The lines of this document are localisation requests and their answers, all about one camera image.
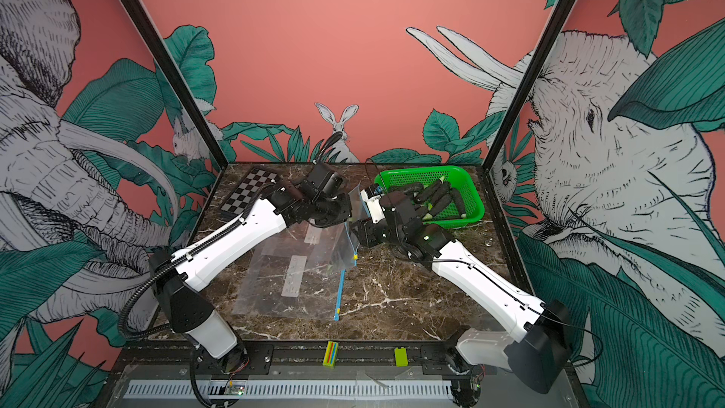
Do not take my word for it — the clear zip bag blue zipper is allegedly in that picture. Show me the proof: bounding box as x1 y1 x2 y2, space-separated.
304 184 363 274

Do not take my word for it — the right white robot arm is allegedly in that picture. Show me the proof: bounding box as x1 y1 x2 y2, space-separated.
351 189 573 394

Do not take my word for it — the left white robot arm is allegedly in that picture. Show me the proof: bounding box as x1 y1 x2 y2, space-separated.
153 162 351 360

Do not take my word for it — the green plastic basket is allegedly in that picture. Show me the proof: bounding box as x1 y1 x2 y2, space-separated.
375 166 485 230

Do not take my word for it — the black white checkerboard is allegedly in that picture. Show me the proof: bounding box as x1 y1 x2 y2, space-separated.
220 166 279 219

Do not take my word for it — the green small block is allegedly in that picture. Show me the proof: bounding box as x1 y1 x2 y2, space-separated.
394 347 409 368

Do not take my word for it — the striped colour block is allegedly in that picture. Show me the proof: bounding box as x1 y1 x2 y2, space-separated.
322 341 339 368

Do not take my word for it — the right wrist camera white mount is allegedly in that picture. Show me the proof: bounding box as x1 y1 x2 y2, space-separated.
361 191 385 224

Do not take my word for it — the white perforated rail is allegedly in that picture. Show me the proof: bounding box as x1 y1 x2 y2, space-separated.
122 380 453 400

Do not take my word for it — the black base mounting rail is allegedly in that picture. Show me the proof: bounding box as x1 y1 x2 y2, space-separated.
112 339 573 378

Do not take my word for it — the left black frame post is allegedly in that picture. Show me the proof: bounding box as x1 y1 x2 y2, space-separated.
119 0 228 170

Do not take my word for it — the black frame post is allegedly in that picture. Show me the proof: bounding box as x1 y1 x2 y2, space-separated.
483 0 577 172
119 0 228 170

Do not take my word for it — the right black frame post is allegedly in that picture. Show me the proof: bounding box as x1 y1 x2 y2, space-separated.
483 0 577 172

